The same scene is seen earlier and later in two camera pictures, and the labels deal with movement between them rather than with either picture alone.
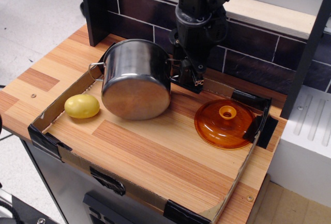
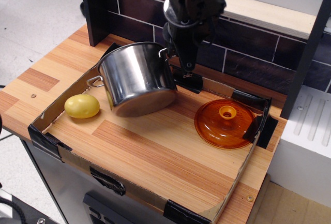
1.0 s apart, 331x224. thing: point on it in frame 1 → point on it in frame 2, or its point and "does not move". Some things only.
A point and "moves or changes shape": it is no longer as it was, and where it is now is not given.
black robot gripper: (202, 24) → (192, 4)
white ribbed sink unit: (302, 164) does not move
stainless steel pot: (136, 79) moves or changes shape
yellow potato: (81, 106) does not move
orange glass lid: (222, 124) does not move
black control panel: (109, 208) does not move
